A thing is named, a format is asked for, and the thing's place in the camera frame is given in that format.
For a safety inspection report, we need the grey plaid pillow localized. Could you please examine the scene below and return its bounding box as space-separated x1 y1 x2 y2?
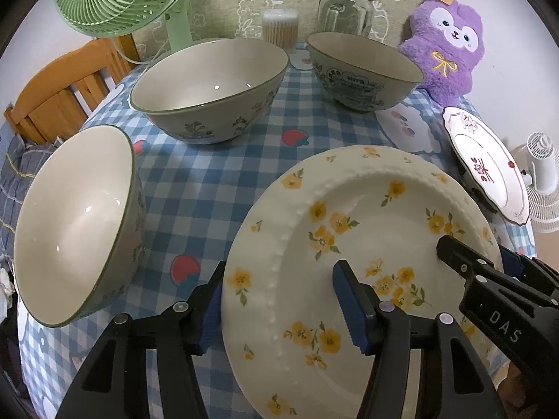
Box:
0 133 57 263

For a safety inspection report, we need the white fan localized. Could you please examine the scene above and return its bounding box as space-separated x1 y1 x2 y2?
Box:
522 132 559 234

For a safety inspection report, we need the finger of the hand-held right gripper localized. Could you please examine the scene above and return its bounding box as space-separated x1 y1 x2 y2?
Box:
437 235 559 359
498 244 559 300

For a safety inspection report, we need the glass jar with dark lid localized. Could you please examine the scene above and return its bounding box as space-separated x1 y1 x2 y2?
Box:
317 0 377 44

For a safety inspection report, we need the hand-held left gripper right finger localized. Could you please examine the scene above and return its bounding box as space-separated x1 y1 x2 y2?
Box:
332 259 509 419

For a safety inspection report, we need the blue checked tablecloth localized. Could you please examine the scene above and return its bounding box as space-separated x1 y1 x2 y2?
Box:
17 41 538 419

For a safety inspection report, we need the bowl with blue print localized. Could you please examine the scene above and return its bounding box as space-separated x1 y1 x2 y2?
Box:
306 32 425 112

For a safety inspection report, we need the green desk fan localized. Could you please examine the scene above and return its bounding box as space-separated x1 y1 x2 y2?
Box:
53 0 207 55

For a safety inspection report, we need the cream plate with yellow flowers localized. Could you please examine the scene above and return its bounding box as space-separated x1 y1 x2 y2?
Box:
220 145 505 419

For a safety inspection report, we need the wooden bed headboard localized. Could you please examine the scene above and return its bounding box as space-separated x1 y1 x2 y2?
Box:
4 35 140 145

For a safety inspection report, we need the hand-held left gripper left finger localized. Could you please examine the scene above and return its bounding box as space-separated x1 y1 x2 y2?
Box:
57 261 228 419

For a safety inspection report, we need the cream bowl with green rim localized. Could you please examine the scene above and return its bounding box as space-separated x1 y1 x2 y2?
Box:
130 38 289 145
13 125 147 328

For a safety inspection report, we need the purple plush toy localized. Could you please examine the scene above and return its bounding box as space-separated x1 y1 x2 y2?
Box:
398 0 485 108

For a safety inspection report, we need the white plate with red flowers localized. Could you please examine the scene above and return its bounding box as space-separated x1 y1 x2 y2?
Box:
442 106 530 228

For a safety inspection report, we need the cotton swab container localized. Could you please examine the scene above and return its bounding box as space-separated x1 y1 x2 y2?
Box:
261 9 300 50

